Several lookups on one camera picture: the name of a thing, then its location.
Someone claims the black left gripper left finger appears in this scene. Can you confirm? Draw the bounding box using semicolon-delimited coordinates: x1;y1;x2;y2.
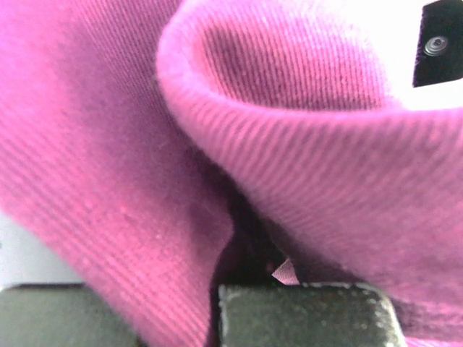
1;284;141;347

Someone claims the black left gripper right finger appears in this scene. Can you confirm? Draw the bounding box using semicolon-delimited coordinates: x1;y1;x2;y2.
218;283;407;347

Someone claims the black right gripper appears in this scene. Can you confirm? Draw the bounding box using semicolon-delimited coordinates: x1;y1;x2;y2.
413;0;462;87

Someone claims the purple cloth mat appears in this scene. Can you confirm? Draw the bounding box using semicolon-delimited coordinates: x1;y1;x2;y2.
1;1;462;346

